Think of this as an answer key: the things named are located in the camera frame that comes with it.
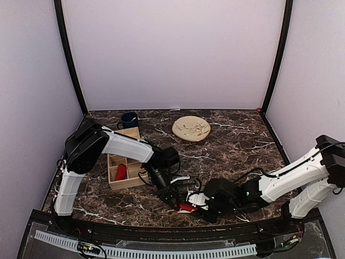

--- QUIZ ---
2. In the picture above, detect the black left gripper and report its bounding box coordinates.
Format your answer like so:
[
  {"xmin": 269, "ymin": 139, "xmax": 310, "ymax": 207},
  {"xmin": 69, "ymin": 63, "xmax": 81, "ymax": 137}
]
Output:
[{"xmin": 146, "ymin": 165, "xmax": 181, "ymax": 211}]

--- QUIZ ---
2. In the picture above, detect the red santa sock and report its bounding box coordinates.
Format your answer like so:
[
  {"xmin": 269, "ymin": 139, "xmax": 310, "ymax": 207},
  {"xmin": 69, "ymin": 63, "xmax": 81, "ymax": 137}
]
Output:
[{"xmin": 114, "ymin": 163, "xmax": 127, "ymax": 181}]

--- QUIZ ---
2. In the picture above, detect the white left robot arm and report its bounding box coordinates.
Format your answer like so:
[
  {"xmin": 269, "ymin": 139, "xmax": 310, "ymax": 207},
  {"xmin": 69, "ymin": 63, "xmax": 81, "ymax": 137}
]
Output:
[{"xmin": 53, "ymin": 120, "xmax": 188, "ymax": 235}]

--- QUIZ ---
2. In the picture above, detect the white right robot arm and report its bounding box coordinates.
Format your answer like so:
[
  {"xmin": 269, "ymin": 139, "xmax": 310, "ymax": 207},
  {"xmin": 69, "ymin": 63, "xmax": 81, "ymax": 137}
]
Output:
[{"xmin": 186, "ymin": 135, "xmax": 344, "ymax": 234}]

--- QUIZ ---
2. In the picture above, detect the round beige woven mat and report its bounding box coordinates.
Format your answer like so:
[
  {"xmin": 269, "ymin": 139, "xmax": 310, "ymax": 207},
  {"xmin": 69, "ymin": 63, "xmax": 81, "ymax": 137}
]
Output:
[{"xmin": 172, "ymin": 115, "xmax": 211, "ymax": 142}]

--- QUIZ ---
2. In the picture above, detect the wooden compartment tray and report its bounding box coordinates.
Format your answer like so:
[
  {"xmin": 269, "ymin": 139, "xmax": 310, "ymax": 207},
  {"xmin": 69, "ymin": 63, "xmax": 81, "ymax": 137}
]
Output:
[{"xmin": 107, "ymin": 126, "xmax": 150, "ymax": 191}]

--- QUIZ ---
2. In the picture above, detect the dark blue mug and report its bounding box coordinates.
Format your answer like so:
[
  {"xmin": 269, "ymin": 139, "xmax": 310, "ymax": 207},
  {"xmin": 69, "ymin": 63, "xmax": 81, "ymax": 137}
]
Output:
[{"xmin": 116, "ymin": 112, "xmax": 139, "ymax": 130}]

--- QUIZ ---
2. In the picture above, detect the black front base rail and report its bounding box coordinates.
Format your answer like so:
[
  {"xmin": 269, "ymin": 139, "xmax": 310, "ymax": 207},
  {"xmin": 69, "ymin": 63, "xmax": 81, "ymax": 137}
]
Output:
[{"xmin": 72, "ymin": 218, "xmax": 281, "ymax": 241}]

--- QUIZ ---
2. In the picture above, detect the white slotted cable duct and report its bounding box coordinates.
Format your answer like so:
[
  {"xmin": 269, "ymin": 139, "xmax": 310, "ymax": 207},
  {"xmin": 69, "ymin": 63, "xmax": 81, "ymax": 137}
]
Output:
[{"xmin": 34, "ymin": 229, "xmax": 257, "ymax": 259}]

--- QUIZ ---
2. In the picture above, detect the black right frame post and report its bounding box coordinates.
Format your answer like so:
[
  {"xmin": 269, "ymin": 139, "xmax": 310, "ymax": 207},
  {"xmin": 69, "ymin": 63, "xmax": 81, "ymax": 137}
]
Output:
[{"xmin": 261, "ymin": 0, "xmax": 293, "ymax": 114}]

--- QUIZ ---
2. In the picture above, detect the black frame post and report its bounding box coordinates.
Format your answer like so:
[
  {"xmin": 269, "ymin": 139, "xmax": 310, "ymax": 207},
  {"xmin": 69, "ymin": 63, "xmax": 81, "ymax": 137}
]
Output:
[
  {"xmin": 261, "ymin": 0, "xmax": 293, "ymax": 114},
  {"xmin": 53, "ymin": 0, "xmax": 88, "ymax": 116}
]

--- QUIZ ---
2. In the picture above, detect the black left frame post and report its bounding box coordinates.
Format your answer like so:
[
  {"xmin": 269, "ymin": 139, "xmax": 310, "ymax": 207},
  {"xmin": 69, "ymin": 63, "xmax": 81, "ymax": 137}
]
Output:
[{"xmin": 53, "ymin": 0, "xmax": 88, "ymax": 116}]

